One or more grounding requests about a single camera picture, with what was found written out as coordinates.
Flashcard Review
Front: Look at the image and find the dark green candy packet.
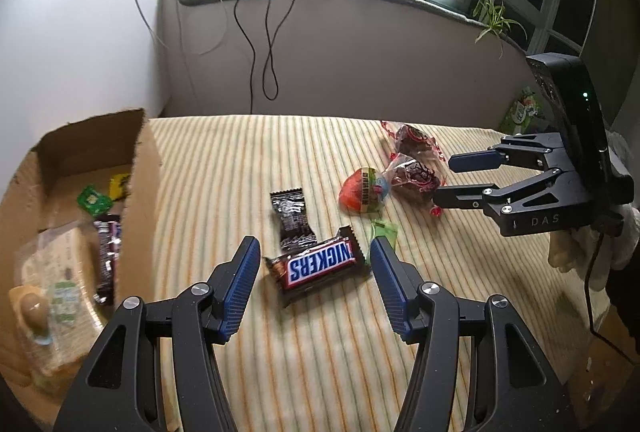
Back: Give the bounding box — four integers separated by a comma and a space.
76, 185, 114, 218

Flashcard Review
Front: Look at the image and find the green snack bag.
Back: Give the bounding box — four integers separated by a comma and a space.
498, 87, 550, 136

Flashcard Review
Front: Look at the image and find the small brown chocolate bar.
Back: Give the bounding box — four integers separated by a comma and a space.
93, 214, 122, 306

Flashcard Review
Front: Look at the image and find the light green candy packet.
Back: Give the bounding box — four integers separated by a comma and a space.
367, 218, 399, 263

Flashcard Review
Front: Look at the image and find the packaged sliced bread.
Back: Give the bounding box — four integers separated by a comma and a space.
13, 223, 104, 395

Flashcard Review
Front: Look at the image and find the white cabinet door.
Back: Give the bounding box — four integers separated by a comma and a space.
1, 0, 167, 185

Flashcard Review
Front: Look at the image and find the yellow candy packet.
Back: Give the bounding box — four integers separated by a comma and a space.
108, 173, 131, 202

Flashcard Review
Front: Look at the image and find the brown cardboard box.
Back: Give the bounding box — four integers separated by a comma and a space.
1, 109, 160, 430

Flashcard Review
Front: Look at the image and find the brown pudding cup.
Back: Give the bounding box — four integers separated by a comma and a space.
9, 285, 52, 346

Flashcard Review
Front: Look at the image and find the striped yellow tablecloth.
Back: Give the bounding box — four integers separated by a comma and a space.
0, 113, 609, 432

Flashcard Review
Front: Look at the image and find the black candy wrapper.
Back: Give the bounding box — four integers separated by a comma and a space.
270, 188, 318, 253

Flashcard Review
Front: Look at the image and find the white gloved hand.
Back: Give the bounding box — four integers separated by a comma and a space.
548, 131, 639, 291

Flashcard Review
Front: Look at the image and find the red jelly cup snack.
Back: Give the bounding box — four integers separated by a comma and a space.
338, 167, 390, 214

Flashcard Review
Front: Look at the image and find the red date snack packet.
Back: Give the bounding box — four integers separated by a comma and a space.
381, 121, 445, 162
383, 153, 446, 216

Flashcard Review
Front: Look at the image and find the Snickers chocolate bar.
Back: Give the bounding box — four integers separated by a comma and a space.
265, 226, 370, 306

